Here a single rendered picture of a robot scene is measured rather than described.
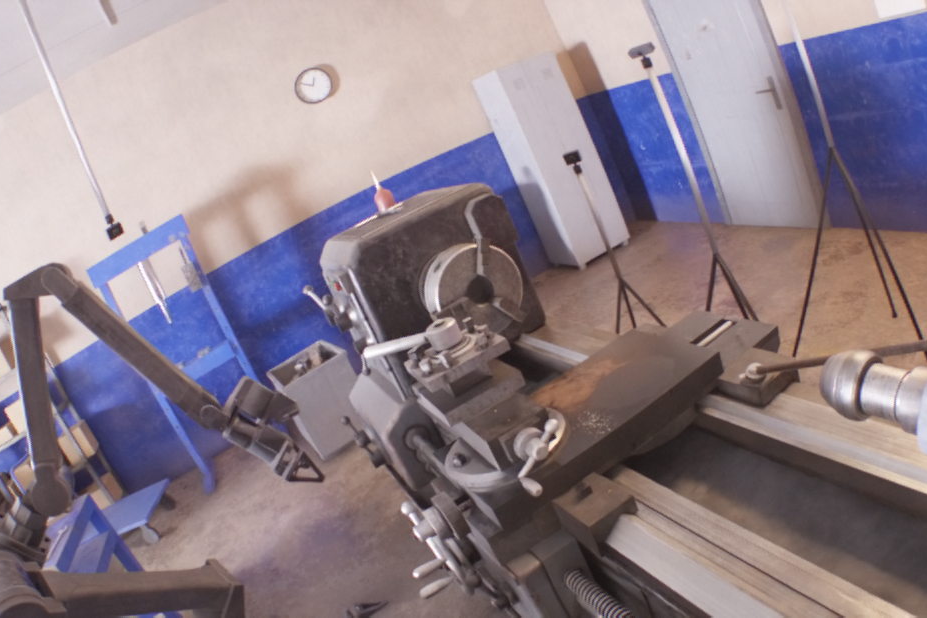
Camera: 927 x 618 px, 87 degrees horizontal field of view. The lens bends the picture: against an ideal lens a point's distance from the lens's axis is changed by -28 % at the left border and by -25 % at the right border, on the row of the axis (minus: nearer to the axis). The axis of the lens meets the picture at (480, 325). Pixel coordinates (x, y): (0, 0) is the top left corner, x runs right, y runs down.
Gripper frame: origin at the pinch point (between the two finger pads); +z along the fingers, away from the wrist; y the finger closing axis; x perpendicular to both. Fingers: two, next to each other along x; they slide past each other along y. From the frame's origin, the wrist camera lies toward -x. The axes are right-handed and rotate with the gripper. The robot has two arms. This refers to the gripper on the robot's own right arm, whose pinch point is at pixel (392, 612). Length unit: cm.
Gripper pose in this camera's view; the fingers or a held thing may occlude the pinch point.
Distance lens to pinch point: 137.3
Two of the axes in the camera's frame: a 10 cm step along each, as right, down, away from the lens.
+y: -4.6, -8.8, -1.3
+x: -3.1, 0.2, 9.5
